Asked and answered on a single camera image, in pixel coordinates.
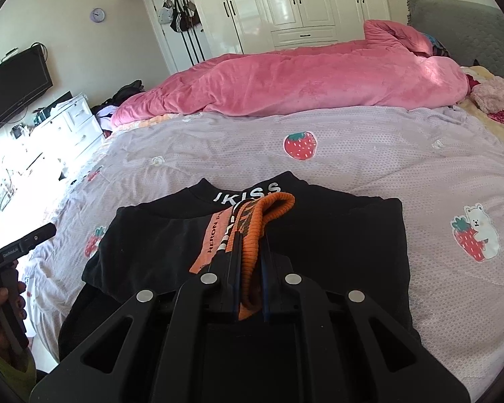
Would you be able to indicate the white dresser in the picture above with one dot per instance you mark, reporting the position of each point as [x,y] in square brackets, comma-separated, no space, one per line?
[67,134]

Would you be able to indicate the lilac strawberry print bed sheet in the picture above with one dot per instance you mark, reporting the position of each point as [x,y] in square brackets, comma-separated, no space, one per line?
[361,168]

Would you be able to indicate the person's left forearm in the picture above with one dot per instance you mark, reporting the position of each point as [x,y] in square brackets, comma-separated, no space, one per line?
[8,378]

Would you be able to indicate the grey quilted headboard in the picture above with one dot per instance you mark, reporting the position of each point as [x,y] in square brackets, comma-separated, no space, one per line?
[466,29]

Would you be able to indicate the pink fluffy garment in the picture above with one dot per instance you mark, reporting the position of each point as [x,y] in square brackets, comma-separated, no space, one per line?
[495,92]

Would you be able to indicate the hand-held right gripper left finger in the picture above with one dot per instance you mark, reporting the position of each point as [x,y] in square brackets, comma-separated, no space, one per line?
[231,268]

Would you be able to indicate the purple wall clock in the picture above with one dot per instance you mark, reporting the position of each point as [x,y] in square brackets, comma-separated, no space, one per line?
[97,14]

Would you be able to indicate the white hanging bag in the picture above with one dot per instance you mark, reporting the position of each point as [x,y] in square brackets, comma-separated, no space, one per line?
[164,14]

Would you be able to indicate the dark hanging bag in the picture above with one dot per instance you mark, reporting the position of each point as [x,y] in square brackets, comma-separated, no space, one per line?
[192,14]

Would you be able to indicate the white door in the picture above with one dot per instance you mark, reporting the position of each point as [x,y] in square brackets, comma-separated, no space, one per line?
[168,50]

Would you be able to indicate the black wall television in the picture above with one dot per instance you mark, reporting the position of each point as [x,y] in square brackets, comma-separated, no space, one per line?
[17,88]

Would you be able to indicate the pile of dark clothes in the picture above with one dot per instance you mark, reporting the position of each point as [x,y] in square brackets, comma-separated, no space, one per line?
[122,96]

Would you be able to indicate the pink plush duvet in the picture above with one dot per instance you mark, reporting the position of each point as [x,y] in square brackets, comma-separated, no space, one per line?
[298,79]

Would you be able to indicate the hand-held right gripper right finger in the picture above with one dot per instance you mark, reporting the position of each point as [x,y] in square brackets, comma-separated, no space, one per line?
[265,279]

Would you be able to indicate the dark patterned cloth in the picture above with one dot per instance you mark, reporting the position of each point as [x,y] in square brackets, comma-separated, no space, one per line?
[439,48]

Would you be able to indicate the dresser top clutter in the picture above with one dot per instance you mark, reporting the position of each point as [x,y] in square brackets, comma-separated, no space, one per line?
[46,113]

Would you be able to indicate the black sweater with orange cuffs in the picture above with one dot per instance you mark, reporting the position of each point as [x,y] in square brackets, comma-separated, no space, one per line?
[340,239]

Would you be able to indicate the white wardrobe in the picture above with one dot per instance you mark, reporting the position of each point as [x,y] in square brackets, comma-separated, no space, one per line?
[302,0]

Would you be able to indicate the black striped hanging bag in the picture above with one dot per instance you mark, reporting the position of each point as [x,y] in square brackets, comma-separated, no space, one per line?
[177,19]

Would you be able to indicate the pale yellow blanket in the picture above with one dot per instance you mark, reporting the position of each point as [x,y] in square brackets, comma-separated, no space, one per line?
[479,111]

